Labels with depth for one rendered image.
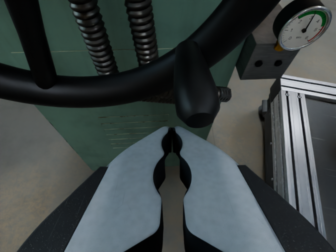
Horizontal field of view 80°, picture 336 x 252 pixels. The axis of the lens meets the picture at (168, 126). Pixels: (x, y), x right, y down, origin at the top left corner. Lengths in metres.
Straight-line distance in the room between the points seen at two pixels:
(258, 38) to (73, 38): 0.30
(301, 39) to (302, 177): 0.48
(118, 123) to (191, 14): 0.33
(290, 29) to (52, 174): 0.91
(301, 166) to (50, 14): 0.73
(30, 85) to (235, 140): 0.88
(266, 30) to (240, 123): 0.68
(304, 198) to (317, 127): 0.29
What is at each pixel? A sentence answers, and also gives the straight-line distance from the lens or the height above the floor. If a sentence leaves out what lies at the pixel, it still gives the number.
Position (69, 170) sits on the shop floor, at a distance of 0.95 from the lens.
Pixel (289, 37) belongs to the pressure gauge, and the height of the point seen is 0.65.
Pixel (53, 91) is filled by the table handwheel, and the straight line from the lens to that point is 0.19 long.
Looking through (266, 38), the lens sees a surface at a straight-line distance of 0.39.
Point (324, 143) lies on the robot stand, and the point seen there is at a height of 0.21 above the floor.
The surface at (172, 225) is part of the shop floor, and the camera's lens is 0.82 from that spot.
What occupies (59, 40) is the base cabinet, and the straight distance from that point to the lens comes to 0.40.
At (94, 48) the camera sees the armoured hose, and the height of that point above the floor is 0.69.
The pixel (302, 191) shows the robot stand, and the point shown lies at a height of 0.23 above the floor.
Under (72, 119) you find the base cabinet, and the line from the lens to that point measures 0.57.
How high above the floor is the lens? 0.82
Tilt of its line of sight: 58 degrees down
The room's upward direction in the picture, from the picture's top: 2 degrees clockwise
